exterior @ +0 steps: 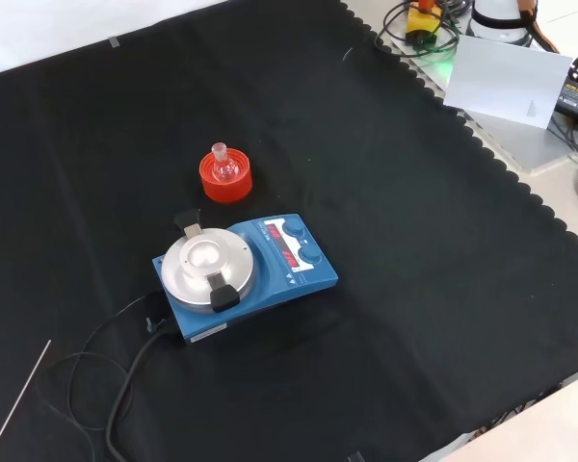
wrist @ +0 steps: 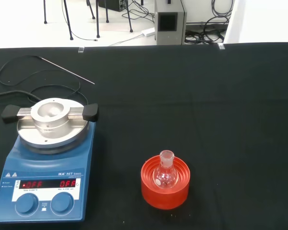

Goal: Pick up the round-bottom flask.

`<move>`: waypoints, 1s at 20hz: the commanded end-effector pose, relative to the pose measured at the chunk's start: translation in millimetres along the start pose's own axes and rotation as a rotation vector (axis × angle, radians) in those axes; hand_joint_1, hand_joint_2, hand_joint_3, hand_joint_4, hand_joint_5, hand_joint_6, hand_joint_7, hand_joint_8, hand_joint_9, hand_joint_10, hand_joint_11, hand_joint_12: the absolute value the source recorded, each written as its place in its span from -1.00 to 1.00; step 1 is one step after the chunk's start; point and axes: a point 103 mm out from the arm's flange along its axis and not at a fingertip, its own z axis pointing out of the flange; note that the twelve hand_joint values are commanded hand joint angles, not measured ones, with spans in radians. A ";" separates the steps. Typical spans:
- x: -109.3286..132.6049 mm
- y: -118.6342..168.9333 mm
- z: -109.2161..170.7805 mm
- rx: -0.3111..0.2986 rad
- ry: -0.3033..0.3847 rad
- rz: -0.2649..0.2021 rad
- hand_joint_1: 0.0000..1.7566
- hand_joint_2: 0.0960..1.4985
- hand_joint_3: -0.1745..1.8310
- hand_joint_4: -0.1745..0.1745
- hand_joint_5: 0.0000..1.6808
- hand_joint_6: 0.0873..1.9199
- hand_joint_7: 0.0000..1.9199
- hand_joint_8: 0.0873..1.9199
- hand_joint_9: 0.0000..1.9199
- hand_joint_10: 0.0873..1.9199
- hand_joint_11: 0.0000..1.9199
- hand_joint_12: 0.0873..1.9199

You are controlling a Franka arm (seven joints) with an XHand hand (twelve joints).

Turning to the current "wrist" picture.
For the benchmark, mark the black bench cloth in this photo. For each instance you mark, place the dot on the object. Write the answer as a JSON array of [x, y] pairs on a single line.
[[206, 107]]

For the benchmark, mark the white power strip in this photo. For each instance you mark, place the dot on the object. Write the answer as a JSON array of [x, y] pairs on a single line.
[[148, 31]]

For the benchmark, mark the small clear tape piece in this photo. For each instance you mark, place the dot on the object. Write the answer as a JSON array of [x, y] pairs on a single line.
[[81, 49], [220, 46]]

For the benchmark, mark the grey metal box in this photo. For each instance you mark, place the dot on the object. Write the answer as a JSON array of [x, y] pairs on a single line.
[[180, 24]]

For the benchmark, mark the black tripod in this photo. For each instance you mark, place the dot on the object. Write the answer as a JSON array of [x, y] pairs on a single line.
[[68, 24], [98, 24]]

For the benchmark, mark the blue-base heater with display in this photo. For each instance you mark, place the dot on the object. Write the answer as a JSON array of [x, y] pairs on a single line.
[[50, 165]]

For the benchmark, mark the black case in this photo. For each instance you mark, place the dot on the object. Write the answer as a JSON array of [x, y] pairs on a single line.
[[112, 4]]

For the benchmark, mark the white panel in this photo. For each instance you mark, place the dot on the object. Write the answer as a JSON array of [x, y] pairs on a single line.
[[261, 21]]

